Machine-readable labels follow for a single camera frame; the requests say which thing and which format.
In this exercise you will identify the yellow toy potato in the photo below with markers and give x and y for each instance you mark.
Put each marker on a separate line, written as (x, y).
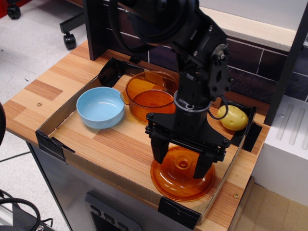
(235, 119)

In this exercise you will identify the orange transparent pot lid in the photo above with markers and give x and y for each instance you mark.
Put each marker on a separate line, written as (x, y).
(174, 177)

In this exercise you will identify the black office chair base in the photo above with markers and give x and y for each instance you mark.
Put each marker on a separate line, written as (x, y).
(67, 26)

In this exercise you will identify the black caster wheel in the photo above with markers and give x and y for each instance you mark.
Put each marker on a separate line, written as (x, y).
(13, 11)

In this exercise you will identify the cardboard fence with black tape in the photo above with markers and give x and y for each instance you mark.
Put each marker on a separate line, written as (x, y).
(88, 168)

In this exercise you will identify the white toy sink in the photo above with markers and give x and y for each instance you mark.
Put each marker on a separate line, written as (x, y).
(282, 166)

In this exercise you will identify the dark right shelf post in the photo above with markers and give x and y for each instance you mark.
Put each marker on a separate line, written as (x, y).
(288, 68)

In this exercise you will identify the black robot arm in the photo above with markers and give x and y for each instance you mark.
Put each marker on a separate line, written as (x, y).
(202, 54)

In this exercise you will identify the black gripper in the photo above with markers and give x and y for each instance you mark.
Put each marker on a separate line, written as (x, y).
(188, 127)

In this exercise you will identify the light blue bowl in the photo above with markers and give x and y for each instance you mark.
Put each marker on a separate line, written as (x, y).
(100, 107)

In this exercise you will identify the black shelf post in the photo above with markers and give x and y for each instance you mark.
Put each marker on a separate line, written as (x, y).
(94, 12)

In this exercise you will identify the orange transparent pot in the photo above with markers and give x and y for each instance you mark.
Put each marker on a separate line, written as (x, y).
(150, 92)

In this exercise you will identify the toy oven control panel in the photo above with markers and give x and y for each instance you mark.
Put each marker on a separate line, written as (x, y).
(106, 218)

